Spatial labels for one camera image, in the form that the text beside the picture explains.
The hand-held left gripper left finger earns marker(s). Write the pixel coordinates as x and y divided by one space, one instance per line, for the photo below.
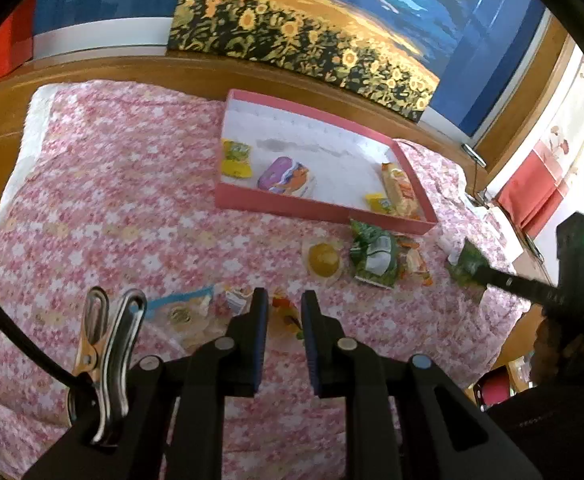
258 340

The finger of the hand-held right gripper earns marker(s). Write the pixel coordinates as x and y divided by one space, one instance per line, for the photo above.
516 287

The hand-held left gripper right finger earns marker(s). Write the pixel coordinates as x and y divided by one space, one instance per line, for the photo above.
313 345

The rainbow striped clear packet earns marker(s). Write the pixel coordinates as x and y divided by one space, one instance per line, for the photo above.
286 317

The small green snack bag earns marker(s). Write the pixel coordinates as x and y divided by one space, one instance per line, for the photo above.
466 262

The blue edged clear packet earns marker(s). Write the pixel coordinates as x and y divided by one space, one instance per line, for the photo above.
182 315

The yellow jelly cup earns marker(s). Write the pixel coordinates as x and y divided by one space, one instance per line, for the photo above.
323 257

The orange snack packet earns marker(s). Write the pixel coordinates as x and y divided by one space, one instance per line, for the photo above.
414 265

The large green snack bag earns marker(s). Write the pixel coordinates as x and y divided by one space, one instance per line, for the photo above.
371 255

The large orange rice cracker bag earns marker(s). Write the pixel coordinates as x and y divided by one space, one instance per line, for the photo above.
400 191

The yellow candy packet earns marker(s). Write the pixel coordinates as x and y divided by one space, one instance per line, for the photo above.
379 205

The purple snack packet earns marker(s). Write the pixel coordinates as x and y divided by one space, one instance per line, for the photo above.
284 176

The small yellow green packet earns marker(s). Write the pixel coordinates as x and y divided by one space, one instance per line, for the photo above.
236 160

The pink cardboard box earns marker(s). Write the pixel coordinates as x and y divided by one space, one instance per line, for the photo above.
322 150

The person's right hand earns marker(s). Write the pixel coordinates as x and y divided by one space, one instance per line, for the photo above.
566 365

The red white floral curtain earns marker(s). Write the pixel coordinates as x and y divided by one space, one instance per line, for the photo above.
526 185

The red object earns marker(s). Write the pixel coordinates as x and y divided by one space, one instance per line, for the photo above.
494 387

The metal window latch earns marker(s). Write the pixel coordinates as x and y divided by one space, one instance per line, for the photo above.
472 154

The metal spring clip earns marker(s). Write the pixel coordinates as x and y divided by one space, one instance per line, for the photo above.
117 340

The pink floral blanket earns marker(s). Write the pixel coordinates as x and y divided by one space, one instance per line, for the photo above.
122 200

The sunflower field painting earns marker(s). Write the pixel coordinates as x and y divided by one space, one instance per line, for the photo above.
297 25

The red box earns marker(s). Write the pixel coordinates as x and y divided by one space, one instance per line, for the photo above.
2 55

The wooden bed frame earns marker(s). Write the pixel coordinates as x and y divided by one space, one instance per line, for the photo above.
122 67

